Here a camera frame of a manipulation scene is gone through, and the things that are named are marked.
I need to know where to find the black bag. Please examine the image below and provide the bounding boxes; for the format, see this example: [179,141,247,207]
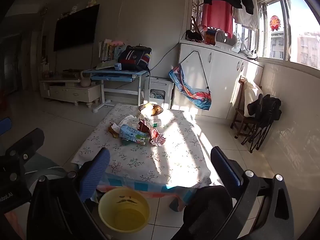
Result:
[185,30,203,42]

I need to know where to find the pink hanging garment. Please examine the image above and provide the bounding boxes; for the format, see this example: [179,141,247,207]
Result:
[201,0,233,38]

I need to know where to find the wooden lattice screen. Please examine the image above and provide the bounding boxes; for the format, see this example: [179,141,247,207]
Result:
[190,0,208,33]

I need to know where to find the pair of sneakers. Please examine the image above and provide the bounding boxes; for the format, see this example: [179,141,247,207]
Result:
[237,49,258,61]

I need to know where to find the red snack wrapper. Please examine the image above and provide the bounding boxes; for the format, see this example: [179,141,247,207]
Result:
[149,129,167,147]

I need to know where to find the blue milk carton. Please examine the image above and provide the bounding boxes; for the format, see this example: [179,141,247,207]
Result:
[117,126,150,146]

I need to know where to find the white and grey seat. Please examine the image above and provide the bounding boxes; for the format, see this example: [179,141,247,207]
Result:
[214,30,237,51]

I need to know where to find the row of books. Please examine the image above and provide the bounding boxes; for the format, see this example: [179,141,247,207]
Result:
[98,39,121,62]

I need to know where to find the wall television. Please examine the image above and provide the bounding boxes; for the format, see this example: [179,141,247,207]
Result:
[53,4,100,52]

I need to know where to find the table with floral cloth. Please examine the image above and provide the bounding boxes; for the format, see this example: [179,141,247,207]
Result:
[71,103,212,189]

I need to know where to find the yellow plastic bin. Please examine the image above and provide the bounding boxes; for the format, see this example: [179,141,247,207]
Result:
[98,187,151,232]

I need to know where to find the white hanging garment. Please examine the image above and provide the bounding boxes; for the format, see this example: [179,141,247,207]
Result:
[232,0,260,30]

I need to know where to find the white cloth on chair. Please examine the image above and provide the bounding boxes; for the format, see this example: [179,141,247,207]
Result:
[244,79,263,117]

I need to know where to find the colourful printed hanging bag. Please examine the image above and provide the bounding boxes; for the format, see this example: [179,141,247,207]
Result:
[169,51,212,111]

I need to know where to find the beige kettlebell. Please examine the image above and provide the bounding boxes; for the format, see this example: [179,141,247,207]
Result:
[80,70,92,87]

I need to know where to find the dark red carton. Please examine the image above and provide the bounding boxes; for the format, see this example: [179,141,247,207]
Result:
[138,121,151,133]

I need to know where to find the wooden chair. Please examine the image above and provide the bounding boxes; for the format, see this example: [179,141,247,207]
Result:
[230,75,263,139]

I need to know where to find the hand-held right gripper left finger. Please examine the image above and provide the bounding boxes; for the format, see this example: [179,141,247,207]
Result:
[27,148,111,240]

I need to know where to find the white cabinet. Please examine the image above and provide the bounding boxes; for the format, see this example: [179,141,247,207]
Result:
[172,39,264,120]

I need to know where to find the black folding chair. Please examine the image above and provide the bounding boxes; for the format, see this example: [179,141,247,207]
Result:
[241,94,282,153]

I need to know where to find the fruit bowl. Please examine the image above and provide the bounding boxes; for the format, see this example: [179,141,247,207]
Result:
[138,103,164,117]

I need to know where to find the red window decoration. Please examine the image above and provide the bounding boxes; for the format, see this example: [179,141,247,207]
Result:
[269,15,281,32]

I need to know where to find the window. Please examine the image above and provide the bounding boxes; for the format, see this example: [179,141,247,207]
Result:
[257,0,320,70]

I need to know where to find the blue checked undercloth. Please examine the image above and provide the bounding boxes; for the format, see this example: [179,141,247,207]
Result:
[96,172,198,213]

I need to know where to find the orange peel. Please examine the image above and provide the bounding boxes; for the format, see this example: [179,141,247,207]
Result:
[108,122,121,138]

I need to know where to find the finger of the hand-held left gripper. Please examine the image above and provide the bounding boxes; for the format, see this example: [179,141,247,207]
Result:
[0,118,12,137]
[5,128,45,167]

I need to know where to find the black office chair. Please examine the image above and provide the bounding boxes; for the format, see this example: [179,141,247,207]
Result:
[172,185,237,240]

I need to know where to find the colourful box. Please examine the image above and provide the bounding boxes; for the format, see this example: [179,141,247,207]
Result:
[204,28,217,45]

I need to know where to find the cream television stand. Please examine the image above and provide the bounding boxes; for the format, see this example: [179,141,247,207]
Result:
[39,76,102,110]

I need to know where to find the white crumpled tissue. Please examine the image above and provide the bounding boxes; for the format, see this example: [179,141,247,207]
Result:
[118,114,137,127]

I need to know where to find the black wall cable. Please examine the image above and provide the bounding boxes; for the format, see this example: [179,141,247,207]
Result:
[149,44,179,72]

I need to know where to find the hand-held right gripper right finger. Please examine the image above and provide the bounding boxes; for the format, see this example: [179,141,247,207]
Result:
[210,146,294,240]

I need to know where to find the blue study desk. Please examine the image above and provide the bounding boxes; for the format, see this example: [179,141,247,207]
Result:
[82,69,148,113]

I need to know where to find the dark striped backpack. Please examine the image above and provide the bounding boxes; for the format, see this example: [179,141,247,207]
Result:
[117,45,152,72]

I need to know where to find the grey-green cushion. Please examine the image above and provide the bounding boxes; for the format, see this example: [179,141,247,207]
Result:
[24,152,75,183]

